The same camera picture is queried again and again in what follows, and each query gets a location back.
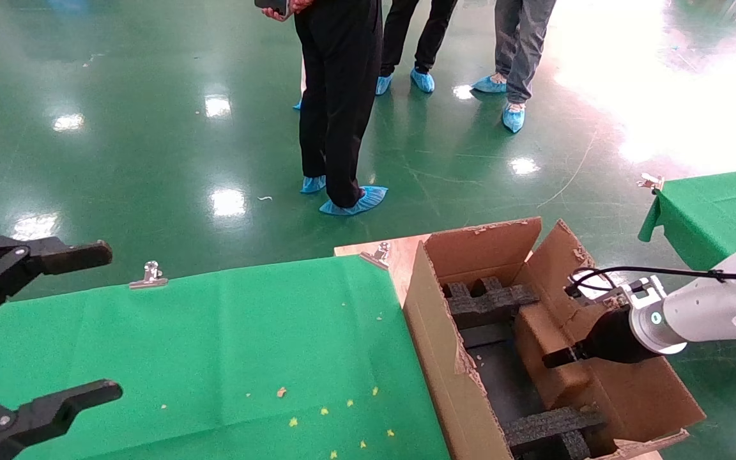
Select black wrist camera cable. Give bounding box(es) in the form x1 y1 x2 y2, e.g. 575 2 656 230
565 265 736 298

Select bystander hand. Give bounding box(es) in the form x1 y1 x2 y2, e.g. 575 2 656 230
263 0 312 21

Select person in black trousers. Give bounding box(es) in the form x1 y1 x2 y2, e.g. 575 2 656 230
381 0 458 74
293 0 385 208

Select person yellow shirt grey jeans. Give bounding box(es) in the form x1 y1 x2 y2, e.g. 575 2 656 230
494 0 557 106

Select large open brown carton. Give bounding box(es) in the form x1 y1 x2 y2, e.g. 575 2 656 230
403 217 706 460

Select small taped cardboard box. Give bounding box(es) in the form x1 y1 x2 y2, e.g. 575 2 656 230
514 303 602 413

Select green table cloth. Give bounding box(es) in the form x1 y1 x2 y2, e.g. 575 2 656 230
0 254 452 460
638 167 736 392

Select dark grey block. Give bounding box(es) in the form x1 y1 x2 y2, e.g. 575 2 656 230
459 323 551 422

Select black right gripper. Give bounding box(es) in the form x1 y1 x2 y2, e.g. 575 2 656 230
542 305 648 370

